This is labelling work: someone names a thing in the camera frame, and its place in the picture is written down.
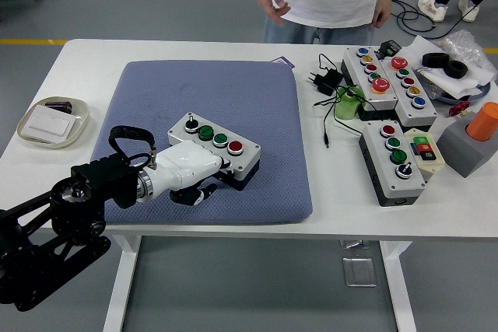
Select person's left hand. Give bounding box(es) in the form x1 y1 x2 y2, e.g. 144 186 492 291
371 0 394 30

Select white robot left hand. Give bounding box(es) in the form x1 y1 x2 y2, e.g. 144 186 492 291
147 139 234 208

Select four-button grey control box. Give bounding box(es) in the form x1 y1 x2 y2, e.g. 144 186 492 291
167 111 262 192
358 120 427 208

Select five-button box with emergency stop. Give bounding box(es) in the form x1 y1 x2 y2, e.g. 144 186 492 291
341 46 400 122
379 55 439 129

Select small black relay module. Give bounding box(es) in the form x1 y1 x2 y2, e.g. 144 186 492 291
375 39 404 59

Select white sneaker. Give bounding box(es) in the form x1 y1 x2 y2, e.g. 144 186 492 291
458 0 481 23
418 0 449 23

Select white foam sheet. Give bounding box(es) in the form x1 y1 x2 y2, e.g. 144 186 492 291
400 35 498 100

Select purple card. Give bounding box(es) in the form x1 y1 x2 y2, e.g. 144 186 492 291
270 55 296 69

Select clear bubble wrap bag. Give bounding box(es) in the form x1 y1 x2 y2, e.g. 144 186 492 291
437 29 497 80

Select blue-grey padded mat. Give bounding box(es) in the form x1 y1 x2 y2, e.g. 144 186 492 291
89 60 314 226

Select green cylinder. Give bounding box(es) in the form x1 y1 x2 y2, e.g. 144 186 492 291
334 86 366 121

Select cream oval tray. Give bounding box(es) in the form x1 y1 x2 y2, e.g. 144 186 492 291
16 95 90 150

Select white table leg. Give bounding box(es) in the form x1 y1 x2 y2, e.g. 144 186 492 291
379 240 418 332
101 235 143 332

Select red knob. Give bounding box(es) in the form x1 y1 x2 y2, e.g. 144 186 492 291
448 100 472 117

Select blue-grey round plate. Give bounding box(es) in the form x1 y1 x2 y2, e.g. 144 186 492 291
427 79 496 107

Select dark cylindrical battery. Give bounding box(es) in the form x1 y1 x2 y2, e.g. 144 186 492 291
44 101 74 114

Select orange cylinder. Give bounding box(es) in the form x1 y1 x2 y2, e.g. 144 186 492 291
466 102 498 142

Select grey block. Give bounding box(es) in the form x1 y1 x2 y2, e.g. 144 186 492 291
435 111 498 180

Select metal floor socket plate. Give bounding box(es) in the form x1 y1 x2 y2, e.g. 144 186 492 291
341 256 378 288

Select black floor cable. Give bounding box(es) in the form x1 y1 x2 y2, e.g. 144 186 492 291
391 0 483 37

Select black power adapter with cord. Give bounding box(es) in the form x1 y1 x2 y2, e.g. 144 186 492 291
309 53 366 150

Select white wall switch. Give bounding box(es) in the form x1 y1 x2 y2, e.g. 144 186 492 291
23 105 77 142

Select cream switch green red buttons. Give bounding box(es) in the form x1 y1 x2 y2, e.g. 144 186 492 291
403 128 446 183

